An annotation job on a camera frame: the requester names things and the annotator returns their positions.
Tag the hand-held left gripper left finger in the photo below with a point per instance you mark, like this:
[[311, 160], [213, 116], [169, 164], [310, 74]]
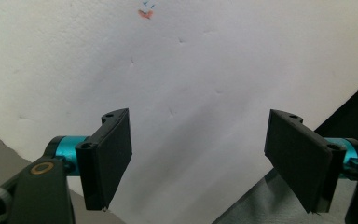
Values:
[[105, 161]]

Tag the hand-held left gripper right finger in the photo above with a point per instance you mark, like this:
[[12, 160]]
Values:
[[301, 161]]

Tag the grey cloth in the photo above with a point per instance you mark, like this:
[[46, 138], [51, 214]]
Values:
[[261, 208]]

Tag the dark cloth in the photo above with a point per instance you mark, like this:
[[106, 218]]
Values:
[[357, 118]]

